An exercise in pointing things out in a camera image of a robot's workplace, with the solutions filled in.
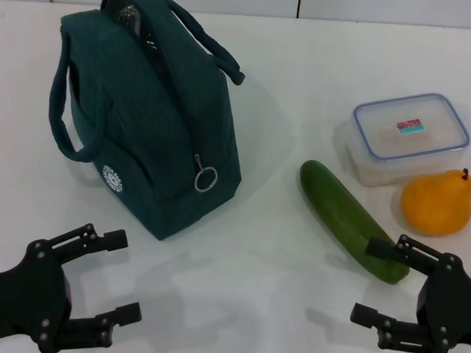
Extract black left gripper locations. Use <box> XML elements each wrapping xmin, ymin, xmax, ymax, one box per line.
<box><xmin>0</xmin><ymin>218</ymin><xmax>148</xmax><ymax>353</ymax></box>

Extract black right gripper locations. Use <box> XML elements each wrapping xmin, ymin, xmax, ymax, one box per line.
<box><xmin>347</xmin><ymin>231</ymin><xmax>471</xmax><ymax>353</ymax></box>

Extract orange pear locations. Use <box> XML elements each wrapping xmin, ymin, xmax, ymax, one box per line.
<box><xmin>398</xmin><ymin>164</ymin><xmax>471</xmax><ymax>239</ymax></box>

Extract green cucumber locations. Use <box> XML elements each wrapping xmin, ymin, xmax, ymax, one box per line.
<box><xmin>293</xmin><ymin>159</ymin><xmax>417</xmax><ymax>287</ymax></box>

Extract clear food container blue seal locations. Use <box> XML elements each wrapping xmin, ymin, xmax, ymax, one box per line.
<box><xmin>331</xmin><ymin>86</ymin><xmax>471</xmax><ymax>193</ymax></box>

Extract dark teal insulated lunch bag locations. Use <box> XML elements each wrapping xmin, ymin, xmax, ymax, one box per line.
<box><xmin>42</xmin><ymin>0</ymin><xmax>252</xmax><ymax>247</ymax></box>

